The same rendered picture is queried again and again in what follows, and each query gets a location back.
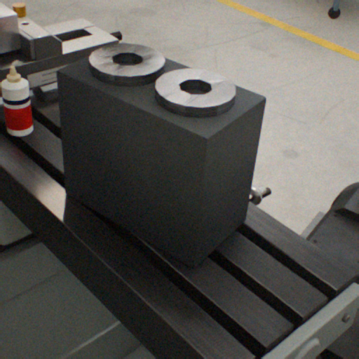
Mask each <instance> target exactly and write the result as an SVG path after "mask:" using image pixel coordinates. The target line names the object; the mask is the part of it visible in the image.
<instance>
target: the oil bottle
mask: <svg viewBox="0 0 359 359"><path fill-rule="evenodd" d="M1 94H2V100H3V106H4V111H5V116H6V126H7V131H8V133H9V134H10V135H12V136H16V137H22V136H25V135H29V134H30V133H32V131H33V129H34V126H33V118H32V105H31V98H30V92H29V86H28V82H27V80H26V79H24V78H21V75H20V74H17V73H16V70H15V67H14V66H11V70H10V74H9V75H8V76H7V79H4V80H3V81H2V82H1Z"/></svg>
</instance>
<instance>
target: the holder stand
mask: <svg viewBox="0 0 359 359"><path fill-rule="evenodd" d="M57 87H58V98H59V108H60V127H61V138H62V157H63V168H64V178H65V193H66V194H68V195H70V196H71V197H73V199H75V200H77V201H78V202H80V203H82V204H84V205H86V206H88V207H89V208H91V209H93V210H95V211H96V212H98V213H99V214H101V215H103V216H104V217H107V218H108V219H110V220H112V221H113V222H116V223H117V224H118V225H119V226H122V227H123V228H125V229H127V230H129V231H130V232H132V233H134V234H136V235H138V236H139V237H141V239H143V240H145V241H146V242H149V243H151V244H152V245H155V246H156V247H158V248H159V249H162V250H163V251H164V252H166V253H168V254H169V255H171V256H172V257H175V258H177V259H178V260H180V261H181V262H184V263H185V264H186V265H188V266H190V267H191V268H195V267H197V266H198V264H199V263H200V262H202V261H203V260H204V259H205V258H206V257H207V256H208V255H209V254H210V253H211V252H212V251H213V250H214V249H215V248H216V247H217V246H218V245H220V244H221V243H222V242H223V241H224V240H225V239H226V237H228V236H229V235H230V234H232V233H233V232H234V231H235V230H236V229H237V228H238V227H239V226H240V225H241V224H242V223H243V222H244V221H245V220H246V217H247V212H248V203H249V199H250V191H251V186H252V178H253V173H255V164H256V160H257V152H258V147H259V139H260V134H261V129H262V121H263V116H264V108H265V103H266V98H265V97H264V96H262V95H259V94H256V93H253V92H252V91H251V90H248V89H245V88H242V87H239V86H236V85H234V84H233V83H232V82H231V81H230V80H229V78H227V77H225V76H222V75H221V74H218V73H215V72H210V71H207V70H204V69H192V68H190V67H186V66H184V65H183V64H181V63H178V62H176V61H172V60H169V59H168V58H165V57H163V55H162V54H161V53H160V52H159V51H157V50H155V49H153V48H151V47H148V46H143V45H139V44H130V43H126V42H120V43H118V44H112V45H108V46H103V47H100V48H98V49H97V50H94V51H93V52H92V53H91V55H90V56H89V57H86V58H84V59H81V60H79V61H76V62H74V63H72V64H70V65H67V66H65V67H63V68H62V69H59V70H58V71H57Z"/></svg>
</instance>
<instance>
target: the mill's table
mask: <svg viewBox="0 0 359 359"><path fill-rule="evenodd" d="M32 118H33V126H34V129H33V131H32V133H30V134H29V135H25V136H22V137H16V136H12V135H10V134H9V133H8V131H7V126H6V116H5V114H1V115H0V201H1V202H2V203H4V204H5V205H6V206H7V207H8V208H9V209H10V210H11V212H12V213H13V214H14V215H15V216H16V217H17V218H18V219H19V220H20V221H21V222H22V223H23V224H24V225H25V226H26V227H27V228H28V229H29V230H30V231H31V232H32V233H33V234H34V235H35V236H36V237H37V238H38V239H39V240H40V241H41V242H42V243H43V244H44V245H45V246H46V247H47V248H48V249H49V250H50V251H51V252H52V253H53V254H54V255H55V256H56V257H57V258H58V259H59V260H60V261H61V262H62V263H63V264H64V266H65V267H66V268H67V269H69V270H70V271H71V272H72V273H73V274H74V275H75V276H76V278H77V279H78V280H79V281H80V282H81V283H83V284H84V285H85V286H86V287H87V288H88V290H89V291H90V292H91V293H92V294H93V295H94V296H96V297H97V298H98V299H99V300H100V301H101V302H102V304H103V305H104V306H105V307H106V308H107V309H109V310H110V311H111V312H112V313H113V314H114V316H115V318H116V319H117V320H118V321H119V322H120V323H122V324H123V325H124V326H125V327H126V328H127V330H128V331H129V332H130V333H131V334H132V335H133V336H134V337H136V338H137V339H138V340H139V341H140V343H141V344H142V345H143V346H144V347H145V348H146V349H148V350H149V351H150V352H151V353H152V355H153V356H154V357H155V358H156V359H315V358H316V357H317V356H318V355H319V354H320V353H322V352H323V350H324V349H325V348H326V347H327V346H329V345H330V344H331V343H332V342H333V341H335V340H336V339H337V337H338V336H339V335H340V334H343V333H344V332H345V331H346V330H347V329H348V328H349V327H350V326H351V324H352V322H353V319H354V318H355V315H356V312H357V310H358V307H359V284H357V283H354V282H355V280H356V278H357V275H358V274H357V273H355V272H354V271H352V270H350V269H349V268H348V267H346V266H344V265H343V264H341V263H339V261H337V260H336V259H335V258H333V257H331V256H329V255H328V254H327V253H325V252H323V251H322V250H321V249H320V248H318V247H316V246H315V245H314V244H312V243H310V242H309V241H307V240H305V239H304V238H302V236H300V235H299V234H298V233H296V232H295V231H293V230H291V229H289V228H288V227H286V226H285V225H284V224H283V223H282V222H279V221H278V220H277V219H275V218H274V217H272V216H270V215H269V214H268V213H265V212H264V211H263V210H262V209H261V208H259V207H257V206H256V205H255V204H253V203H251V202H249V203H248V212H247V217H246V220H245V221H244V222H243V223H242V224H241V225H240V226H239V227H238V228H237V229H236V230H235V231H234V232H233V233H232V234H230V235H229V236H228V237H226V239H225V240H224V241H223V242H222V243H221V244H220V245H218V246H217V247H216V248H215V249H214V250H213V251H212V252H211V253H210V254H209V255H208V256H207V257H206V258H205V259H204V260H203V261H202V262H200V263H199V264H198V266H197V267H195V268H191V267H190V266H188V265H186V264H185V263H184V262H181V261H180V260H178V259H177V258H175V257H172V256H171V255H169V254H168V253H166V252H164V251H163V250H162V249H159V248H158V247H156V246H155V245H152V244H151V243H149V242H146V241H145V240H143V239H141V237H139V236H138V235H136V234H134V233H132V232H130V231H129V230H127V229H125V228H123V227H122V226H119V225H118V224H117V223H116V222H113V221H112V220H110V219H108V218H107V217H104V216H103V215H101V214H99V213H98V212H96V211H95V210H93V209H91V208H89V207H88V206H86V205H84V204H82V203H80V202H78V201H77V200H75V199H73V197H71V196H70V195H68V194H66V193H65V178H64V168H63V157H62V138H61V127H60V108H59V98H58V97H57V98H54V99H52V100H47V101H45V100H44V99H43V98H36V104H33V105H32Z"/></svg>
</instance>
